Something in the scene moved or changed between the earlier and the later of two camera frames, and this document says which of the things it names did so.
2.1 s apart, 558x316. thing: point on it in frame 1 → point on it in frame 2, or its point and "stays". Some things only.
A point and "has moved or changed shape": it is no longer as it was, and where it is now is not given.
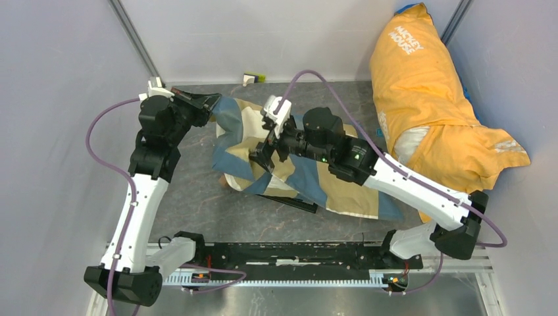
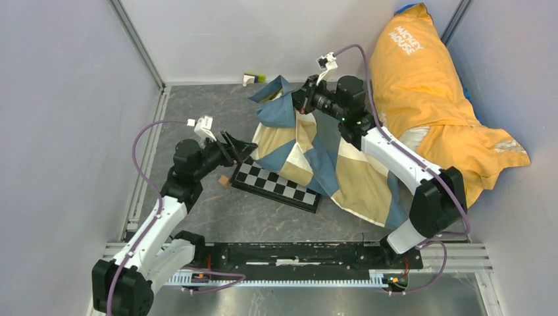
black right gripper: (264, 150) → (303, 99)
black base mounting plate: (303, 255) stays
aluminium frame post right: (456, 20) stays
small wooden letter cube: (222, 181) stays
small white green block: (252, 78) stays
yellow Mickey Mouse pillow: (426, 112) stays
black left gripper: (206, 101) → (239, 150)
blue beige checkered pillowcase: (310, 182) has moved or changed shape
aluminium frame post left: (129, 30) stays
